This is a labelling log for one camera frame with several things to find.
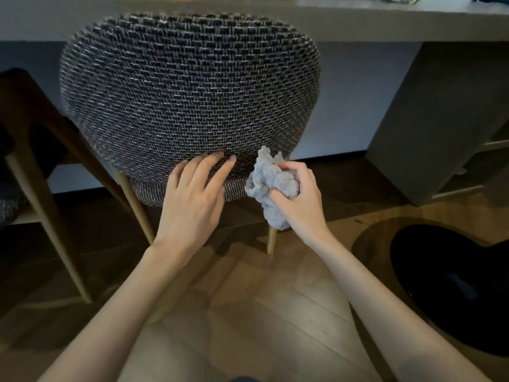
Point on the person's left little finger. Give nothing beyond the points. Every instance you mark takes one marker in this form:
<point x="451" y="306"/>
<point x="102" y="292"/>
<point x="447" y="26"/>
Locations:
<point x="177" y="173"/>

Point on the grey cleaning cloth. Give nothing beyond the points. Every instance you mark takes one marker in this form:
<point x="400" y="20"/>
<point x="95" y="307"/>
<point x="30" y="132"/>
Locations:
<point x="264" y="182"/>

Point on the person's right hand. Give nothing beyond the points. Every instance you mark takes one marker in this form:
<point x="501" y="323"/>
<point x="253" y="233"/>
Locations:
<point x="304" y="206"/>

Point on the person's right thumb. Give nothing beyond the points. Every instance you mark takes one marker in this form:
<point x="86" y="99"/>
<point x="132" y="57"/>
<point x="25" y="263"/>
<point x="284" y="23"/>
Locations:
<point x="281" y="194"/>

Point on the grey desk with cabinet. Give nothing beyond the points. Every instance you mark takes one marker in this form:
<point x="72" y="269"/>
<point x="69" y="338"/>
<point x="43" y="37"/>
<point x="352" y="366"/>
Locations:
<point x="437" y="115"/>

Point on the dark wooden chair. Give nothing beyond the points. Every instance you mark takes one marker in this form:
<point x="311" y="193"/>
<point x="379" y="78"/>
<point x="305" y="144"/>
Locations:
<point x="24" y="99"/>

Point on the grey woven chair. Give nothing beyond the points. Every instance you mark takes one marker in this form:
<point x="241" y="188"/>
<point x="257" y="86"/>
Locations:
<point x="179" y="95"/>

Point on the person's left hand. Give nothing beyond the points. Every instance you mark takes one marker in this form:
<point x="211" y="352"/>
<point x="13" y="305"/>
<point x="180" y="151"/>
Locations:
<point x="191" y="210"/>

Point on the person's left middle finger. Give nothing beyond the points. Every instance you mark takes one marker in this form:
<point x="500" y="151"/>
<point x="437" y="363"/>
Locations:
<point x="210" y="165"/>

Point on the round bin with black liner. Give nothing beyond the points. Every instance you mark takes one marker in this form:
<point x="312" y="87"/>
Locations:
<point x="437" y="270"/>

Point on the person's left forearm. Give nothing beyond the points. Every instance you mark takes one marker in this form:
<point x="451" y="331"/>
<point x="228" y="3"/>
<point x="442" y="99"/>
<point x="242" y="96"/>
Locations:
<point x="119" y="314"/>

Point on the person's right forearm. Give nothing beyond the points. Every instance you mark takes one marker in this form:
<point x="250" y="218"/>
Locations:
<point x="381" y="310"/>

